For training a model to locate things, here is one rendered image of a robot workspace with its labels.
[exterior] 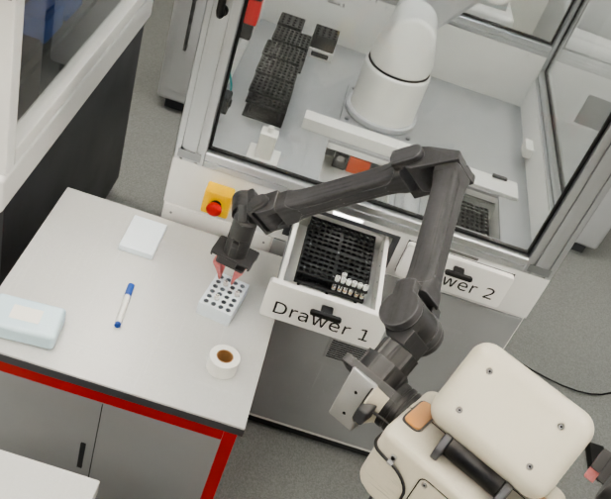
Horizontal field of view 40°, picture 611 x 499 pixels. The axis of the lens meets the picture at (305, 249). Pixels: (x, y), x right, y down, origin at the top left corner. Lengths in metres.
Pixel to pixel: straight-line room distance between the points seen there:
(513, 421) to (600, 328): 2.63
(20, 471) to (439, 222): 0.91
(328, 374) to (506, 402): 1.33
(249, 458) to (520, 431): 1.58
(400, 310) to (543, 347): 2.21
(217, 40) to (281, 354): 1.00
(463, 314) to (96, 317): 0.98
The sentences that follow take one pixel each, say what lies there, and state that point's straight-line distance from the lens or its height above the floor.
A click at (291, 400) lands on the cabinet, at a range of 2.65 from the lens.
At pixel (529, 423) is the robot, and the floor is 1.35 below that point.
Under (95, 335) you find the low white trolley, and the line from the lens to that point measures 1.93.
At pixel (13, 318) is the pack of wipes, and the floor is 0.80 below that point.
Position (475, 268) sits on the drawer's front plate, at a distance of 2.20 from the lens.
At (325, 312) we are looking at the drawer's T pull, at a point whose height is 0.91.
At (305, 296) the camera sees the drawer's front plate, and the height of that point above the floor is 0.92.
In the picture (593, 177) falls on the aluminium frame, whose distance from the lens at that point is 2.08.
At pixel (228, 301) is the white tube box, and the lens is 2.01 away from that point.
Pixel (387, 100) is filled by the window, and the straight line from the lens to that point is 1.98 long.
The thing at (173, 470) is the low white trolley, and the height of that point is 0.52.
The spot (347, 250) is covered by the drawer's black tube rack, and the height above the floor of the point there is 0.90.
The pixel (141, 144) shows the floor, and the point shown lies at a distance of 3.80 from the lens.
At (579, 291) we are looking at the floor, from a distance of 4.00.
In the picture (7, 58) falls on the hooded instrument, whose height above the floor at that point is 1.22.
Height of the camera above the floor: 2.20
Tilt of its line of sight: 39 degrees down
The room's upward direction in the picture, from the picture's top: 21 degrees clockwise
